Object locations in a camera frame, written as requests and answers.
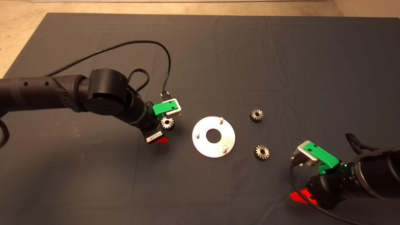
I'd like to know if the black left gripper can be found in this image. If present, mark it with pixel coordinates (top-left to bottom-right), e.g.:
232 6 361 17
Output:
137 102 169 144

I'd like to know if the green left camera mount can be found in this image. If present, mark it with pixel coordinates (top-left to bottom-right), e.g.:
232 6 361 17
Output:
152 100 175 121

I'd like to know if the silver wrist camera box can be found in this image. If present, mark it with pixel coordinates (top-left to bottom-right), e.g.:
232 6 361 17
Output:
294 141 319 168
162 98 182 117

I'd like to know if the green right camera mount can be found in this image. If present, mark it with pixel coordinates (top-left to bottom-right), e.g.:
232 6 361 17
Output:
305 141 340 175

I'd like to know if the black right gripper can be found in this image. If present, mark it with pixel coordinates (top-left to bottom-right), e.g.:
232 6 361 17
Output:
290 162 358 210

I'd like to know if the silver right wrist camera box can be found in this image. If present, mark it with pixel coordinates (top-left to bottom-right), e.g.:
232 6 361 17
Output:
294 141 319 168

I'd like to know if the black braided cable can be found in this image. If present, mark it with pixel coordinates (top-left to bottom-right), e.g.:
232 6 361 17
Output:
0 119 10 149
127 68 150 93
345 133 378 153

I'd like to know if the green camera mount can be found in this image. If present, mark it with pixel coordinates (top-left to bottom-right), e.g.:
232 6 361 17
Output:
152 100 175 121
305 141 340 175

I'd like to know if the dark grey table cloth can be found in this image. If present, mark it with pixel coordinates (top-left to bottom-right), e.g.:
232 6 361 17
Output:
0 13 400 225

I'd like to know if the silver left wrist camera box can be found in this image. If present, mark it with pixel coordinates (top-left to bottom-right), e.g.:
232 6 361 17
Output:
162 98 182 117

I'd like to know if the smooth black right camera cable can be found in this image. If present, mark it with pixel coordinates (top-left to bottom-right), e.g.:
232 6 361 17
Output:
289 155 368 225

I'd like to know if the round metal carrier plate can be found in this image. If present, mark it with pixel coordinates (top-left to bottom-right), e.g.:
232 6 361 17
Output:
192 116 235 158

